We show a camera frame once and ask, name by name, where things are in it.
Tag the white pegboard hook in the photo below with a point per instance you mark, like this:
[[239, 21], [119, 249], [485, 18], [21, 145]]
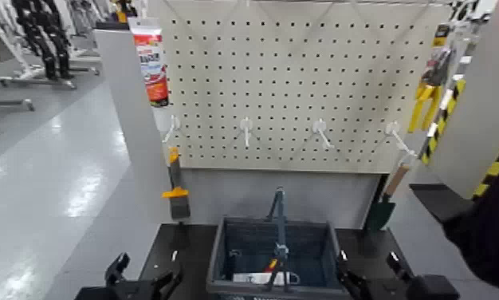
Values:
[[393, 128], [246, 125], [174, 123], [319, 126]]

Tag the red yellow small tool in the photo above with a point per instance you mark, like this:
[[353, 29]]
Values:
[[271, 265]]

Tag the yellow black hazard tape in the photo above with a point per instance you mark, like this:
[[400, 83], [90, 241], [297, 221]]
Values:
[[496, 167], [442, 119]]

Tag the white flat packaged item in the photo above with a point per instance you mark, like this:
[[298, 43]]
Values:
[[249, 278]]

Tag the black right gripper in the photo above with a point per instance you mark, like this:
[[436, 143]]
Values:
[[433, 289]]

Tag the grey side panel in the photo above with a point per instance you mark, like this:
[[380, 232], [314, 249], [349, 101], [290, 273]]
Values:
[[484, 84]]

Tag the dark blue plastic crate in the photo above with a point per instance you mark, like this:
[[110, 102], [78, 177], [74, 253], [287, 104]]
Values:
[[220, 268]]

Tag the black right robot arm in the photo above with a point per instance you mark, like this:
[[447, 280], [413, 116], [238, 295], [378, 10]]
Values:
[[492, 234]]

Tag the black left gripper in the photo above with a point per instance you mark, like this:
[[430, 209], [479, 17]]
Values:
[[115, 293]]

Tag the grey metal stand leg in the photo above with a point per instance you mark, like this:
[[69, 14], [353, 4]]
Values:
[[11, 104]]

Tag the grey metal robot stand base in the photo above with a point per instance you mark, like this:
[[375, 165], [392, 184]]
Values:
[[44, 80]]

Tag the black yellow pliers packaging card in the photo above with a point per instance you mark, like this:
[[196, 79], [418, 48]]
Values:
[[441, 35]]

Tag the black white packaged item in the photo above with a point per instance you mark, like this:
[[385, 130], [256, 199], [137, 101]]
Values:
[[467, 9]]

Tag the white humanoid robot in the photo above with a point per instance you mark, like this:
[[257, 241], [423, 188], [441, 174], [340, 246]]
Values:
[[2, 33]]

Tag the red white sealant tube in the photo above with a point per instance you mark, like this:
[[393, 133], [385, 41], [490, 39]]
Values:
[[153, 63]]

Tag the beige perforated pegboard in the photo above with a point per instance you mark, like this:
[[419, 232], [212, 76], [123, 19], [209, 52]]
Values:
[[274, 63]]

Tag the black humanoid robot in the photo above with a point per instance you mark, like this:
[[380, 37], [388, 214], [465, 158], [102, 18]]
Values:
[[44, 37]]

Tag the yellow black machine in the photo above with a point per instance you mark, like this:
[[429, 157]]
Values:
[[122, 12]]

